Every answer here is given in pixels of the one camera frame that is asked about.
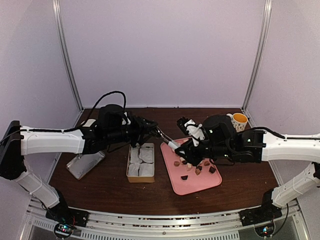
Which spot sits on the dark square chocolate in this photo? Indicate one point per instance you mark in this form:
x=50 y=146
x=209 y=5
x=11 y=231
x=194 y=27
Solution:
x=212 y=170

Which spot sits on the white mug yellow inside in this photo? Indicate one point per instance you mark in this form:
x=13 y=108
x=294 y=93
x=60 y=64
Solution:
x=239 y=121

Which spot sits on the metal tongs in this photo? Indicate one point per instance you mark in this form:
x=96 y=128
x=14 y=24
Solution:
x=159 y=134

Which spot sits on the left aluminium frame post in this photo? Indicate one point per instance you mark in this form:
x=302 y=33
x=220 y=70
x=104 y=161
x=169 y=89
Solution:
x=65 y=54

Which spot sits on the beige tin box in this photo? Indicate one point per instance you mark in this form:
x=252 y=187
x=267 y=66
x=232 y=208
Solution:
x=141 y=164

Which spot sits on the right aluminium frame post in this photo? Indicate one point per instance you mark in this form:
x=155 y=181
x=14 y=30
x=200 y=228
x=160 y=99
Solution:
x=264 y=30

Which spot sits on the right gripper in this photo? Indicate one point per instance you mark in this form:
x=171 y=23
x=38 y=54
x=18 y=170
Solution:
x=191 y=157

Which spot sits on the beige bear tin lid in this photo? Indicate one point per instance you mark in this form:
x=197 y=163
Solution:
x=81 y=164

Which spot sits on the pink tray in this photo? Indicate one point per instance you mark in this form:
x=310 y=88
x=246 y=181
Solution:
x=199 y=177

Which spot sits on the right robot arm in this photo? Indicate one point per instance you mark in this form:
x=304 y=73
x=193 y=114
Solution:
x=217 y=138

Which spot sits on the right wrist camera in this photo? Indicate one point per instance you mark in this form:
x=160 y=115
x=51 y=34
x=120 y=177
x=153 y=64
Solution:
x=192 y=129

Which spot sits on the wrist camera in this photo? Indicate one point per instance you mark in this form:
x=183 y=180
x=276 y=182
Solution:
x=125 y=119
x=192 y=129

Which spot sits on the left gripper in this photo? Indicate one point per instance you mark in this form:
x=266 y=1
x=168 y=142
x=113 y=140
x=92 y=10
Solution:
x=142 y=128

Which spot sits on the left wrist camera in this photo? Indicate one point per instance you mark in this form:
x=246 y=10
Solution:
x=125 y=119

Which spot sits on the aluminium frame post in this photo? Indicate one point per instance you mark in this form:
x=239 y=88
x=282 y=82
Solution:
x=264 y=30
x=65 y=54

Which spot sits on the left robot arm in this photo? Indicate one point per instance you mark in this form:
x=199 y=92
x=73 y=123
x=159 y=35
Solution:
x=114 y=125

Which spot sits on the front aluminium rail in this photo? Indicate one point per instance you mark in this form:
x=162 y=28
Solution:
x=224 y=225

